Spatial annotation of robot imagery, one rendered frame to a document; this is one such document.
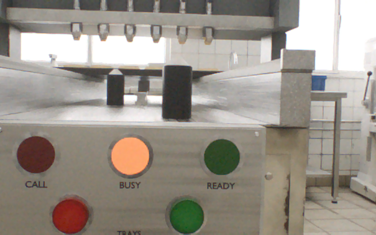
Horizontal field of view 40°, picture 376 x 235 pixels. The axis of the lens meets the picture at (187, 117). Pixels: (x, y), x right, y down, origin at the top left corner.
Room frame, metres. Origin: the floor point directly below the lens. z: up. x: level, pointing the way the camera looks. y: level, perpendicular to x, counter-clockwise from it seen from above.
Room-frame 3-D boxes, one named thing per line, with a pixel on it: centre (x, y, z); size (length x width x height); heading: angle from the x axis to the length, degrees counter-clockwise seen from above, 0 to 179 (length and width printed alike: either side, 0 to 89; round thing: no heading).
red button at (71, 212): (0.44, 0.10, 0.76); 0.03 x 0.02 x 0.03; 95
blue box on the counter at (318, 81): (4.32, -0.91, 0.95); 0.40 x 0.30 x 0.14; 103
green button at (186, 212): (0.44, 0.00, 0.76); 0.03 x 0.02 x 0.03; 95
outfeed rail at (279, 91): (1.45, -0.02, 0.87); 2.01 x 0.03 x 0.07; 5
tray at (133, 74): (1.44, 0.13, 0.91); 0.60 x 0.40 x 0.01; 5
